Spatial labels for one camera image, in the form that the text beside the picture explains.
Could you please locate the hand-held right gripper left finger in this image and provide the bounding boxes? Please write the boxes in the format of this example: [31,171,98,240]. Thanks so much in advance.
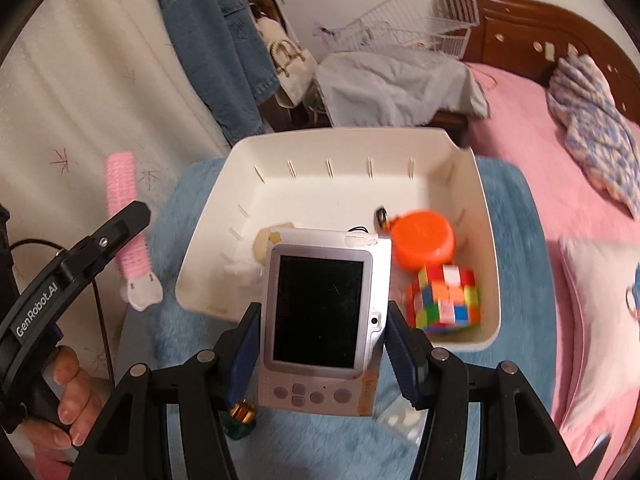
[67,302,263,480]

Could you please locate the colourful puzzle cube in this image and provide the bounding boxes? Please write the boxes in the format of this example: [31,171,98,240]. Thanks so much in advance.
[404,264,482,333]

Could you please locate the white handbag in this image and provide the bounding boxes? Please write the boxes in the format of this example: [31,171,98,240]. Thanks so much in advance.
[267,17,318,108]

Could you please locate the person's left hand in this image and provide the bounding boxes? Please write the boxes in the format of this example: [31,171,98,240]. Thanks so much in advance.
[30,347,103,463]

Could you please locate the beige wedge block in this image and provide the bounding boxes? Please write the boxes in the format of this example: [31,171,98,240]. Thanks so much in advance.
[252,221,296,266]

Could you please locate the white plastic storage tray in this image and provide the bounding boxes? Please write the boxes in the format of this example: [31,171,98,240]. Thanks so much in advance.
[175,127,502,352]

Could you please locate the pink bed sheet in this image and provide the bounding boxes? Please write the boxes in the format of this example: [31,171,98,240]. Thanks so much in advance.
[465,62,640,480]

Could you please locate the brown wooden headboard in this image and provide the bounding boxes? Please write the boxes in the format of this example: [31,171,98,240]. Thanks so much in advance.
[445,0,640,111]

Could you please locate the pink hair roller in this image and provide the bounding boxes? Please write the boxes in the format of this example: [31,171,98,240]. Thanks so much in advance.
[105,152,163,311]

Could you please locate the green bottle with gold cap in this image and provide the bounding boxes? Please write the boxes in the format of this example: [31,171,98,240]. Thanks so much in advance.
[220,400,258,441]

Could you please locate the pink white pillow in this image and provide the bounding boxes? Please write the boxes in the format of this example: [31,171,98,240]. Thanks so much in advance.
[557,237,640,443]

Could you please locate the white plastic piece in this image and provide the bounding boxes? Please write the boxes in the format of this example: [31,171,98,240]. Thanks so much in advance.
[222,255,266,287]

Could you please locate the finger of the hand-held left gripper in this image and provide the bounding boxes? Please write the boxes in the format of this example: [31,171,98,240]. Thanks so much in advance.
[70,201,152,281]

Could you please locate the silver digital camera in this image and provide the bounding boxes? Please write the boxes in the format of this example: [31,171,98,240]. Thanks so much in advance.
[256,228,392,418]

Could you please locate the blue fuzzy mat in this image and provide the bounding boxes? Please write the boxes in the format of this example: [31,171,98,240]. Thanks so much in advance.
[115,155,561,480]

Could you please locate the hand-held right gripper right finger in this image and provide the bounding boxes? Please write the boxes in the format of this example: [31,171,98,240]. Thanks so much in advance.
[384,300,583,480]

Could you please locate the orange round container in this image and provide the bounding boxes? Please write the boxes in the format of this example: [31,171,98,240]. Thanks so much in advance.
[376,206,457,273]

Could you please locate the blue denim jacket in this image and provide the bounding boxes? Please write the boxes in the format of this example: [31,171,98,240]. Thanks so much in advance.
[150,0,278,143]

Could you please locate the black cable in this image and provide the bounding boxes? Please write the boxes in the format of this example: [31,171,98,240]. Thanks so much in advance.
[10,240,117,386]

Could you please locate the grey cloth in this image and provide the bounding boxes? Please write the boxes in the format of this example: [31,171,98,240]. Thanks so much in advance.
[315,52,488,128]

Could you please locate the purple white blanket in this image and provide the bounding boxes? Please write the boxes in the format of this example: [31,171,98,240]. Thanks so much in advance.
[546,55,640,218]

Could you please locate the clear plastic box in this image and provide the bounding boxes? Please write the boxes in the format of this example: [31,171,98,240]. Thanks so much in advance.
[375,400,426,446]

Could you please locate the white wire basket rack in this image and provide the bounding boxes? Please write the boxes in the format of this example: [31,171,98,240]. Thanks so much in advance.
[314,0,481,56]

